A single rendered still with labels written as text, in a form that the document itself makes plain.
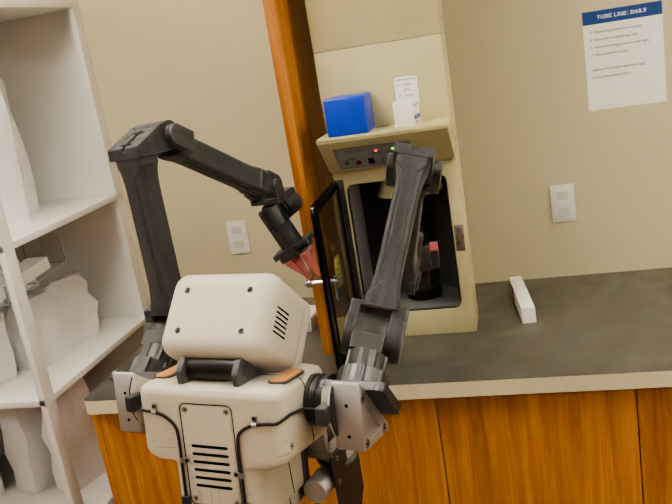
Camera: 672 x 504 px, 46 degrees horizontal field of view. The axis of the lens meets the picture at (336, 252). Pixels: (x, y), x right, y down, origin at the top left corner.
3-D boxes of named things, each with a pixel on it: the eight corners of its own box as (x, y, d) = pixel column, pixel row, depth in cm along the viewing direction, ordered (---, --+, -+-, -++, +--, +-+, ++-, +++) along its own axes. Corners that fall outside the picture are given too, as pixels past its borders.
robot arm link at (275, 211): (251, 214, 188) (268, 204, 185) (265, 203, 194) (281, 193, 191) (268, 238, 189) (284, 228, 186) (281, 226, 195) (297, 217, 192)
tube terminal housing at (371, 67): (373, 307, 242) (333, 49, 223) (481, 299, 234) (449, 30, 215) (358, 339, 219) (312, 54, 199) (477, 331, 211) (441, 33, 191)
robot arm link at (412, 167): (391, 121, 150) (445, 129, 148) (391, 157, 162) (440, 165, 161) (338, 346, 133) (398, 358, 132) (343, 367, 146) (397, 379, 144)
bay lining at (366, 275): (380, 283, 239) (362, 167, 230) (467, 276, 233) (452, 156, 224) (366, 312, 216) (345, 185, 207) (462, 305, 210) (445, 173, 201)
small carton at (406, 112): (401, 124, 197) (398, 100, 195) (421, 122, 195) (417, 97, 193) (395, 127, 192) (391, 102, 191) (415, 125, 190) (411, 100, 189)
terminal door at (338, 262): (360, 324, 216) (336, 179, 206) (340, 372, 187) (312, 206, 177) (357, 324, 216) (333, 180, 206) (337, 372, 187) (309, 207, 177)
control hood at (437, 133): (331, 171, 207) (325, 133, 204) (456, 156, 199) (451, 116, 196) (321, 180, 196) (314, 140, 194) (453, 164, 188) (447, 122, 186)
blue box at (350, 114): (336, 132, 203) (331, 96, 201) (375, 127, 200) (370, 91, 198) (328, 138, 193) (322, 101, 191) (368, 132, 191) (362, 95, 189)
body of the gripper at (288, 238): (283, 256, 196) (266, 231, 194) (316, 236, 192) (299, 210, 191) (276, 265, 190) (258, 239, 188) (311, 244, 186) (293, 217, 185)
